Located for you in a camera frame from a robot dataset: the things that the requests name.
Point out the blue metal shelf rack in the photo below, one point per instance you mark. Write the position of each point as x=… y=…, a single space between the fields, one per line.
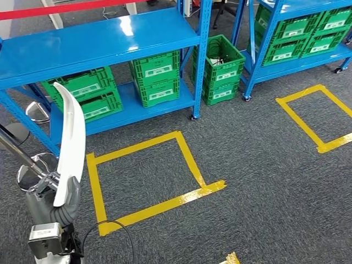
x=82 y=43
x=316 y=62

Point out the black office chair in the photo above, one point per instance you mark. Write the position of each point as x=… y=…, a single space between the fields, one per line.
x=218 y=9

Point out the red barrier belt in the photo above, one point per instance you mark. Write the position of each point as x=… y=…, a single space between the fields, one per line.
x=54 y=9

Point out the dark metal stanchion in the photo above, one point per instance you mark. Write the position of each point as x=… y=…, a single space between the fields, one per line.
x=16 y=133

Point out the yellow floor tape square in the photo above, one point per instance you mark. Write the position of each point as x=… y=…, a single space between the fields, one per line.
x=94 y=189

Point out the white desk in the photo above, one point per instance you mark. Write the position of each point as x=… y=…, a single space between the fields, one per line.
x=54 y=16

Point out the chrome stanchion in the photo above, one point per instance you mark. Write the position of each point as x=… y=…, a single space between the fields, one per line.
x=37 y=113
x=23 y=178

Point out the white curved plastic part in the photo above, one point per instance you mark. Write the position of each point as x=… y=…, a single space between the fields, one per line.
x=72 y=145

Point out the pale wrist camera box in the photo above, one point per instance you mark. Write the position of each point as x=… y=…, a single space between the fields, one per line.
x=44 y=240

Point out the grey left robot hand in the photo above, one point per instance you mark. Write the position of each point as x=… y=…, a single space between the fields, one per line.
x=41 y=207

